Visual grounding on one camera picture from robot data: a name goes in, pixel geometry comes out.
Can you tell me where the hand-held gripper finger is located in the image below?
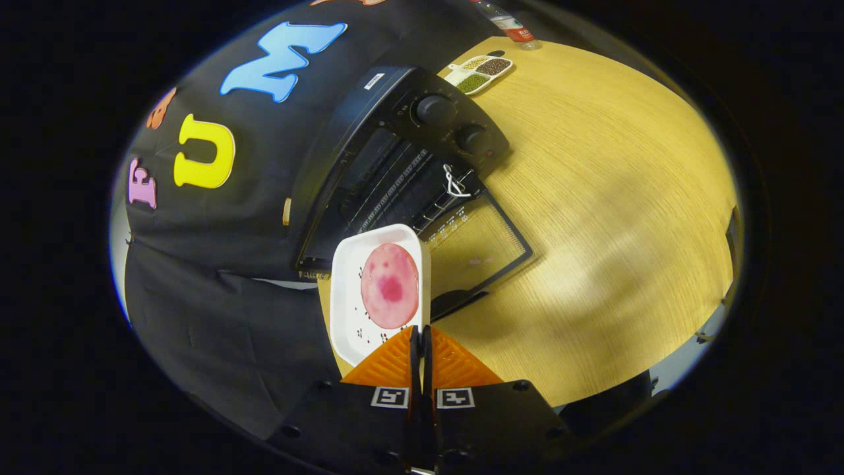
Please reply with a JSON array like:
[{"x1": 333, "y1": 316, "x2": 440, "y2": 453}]
[
  {"x1": 422, "y1": 325, "x2": 574, "y2": 472},
  {"x1": 267, "y1": 325, "x2": 423, "y2": 472}
]

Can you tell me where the pink round meat slice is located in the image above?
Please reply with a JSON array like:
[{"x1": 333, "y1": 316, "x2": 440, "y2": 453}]
[{"x1": 360, "y1": 243, "x2": 420, "y2": 331}]

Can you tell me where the metal wire oven rack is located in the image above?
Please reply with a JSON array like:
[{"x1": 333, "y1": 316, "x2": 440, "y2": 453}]
[{"x1": 343, "y1": 142, "x2": 485, "y2": 232}]

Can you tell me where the white square plate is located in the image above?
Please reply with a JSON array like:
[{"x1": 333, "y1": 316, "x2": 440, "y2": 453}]
[{"x1": 330, "y1": 224, "x2": 432, "y2": 367}]

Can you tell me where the white cable tie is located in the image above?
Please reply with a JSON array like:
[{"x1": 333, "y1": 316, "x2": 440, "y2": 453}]
[{"x1": 443, "y1": 164, "x2": 471, "y2": 199}]

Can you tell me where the white divided bean tray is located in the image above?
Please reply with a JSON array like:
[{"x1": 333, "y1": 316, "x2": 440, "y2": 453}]
[{"x1": 443, "y1": 55, "x2": 514, "y2": 96}]

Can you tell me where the black toaster oven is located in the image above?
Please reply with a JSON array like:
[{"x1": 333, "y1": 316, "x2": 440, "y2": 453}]
[{"x1": 290, "y1": 65, "x2": 533, "y2": 323}]

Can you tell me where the clear water bottle red label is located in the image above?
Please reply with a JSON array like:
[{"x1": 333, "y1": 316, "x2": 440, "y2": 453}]
[{"x1": 471, "y1": 0, "x2": 541, "y2": 51}]

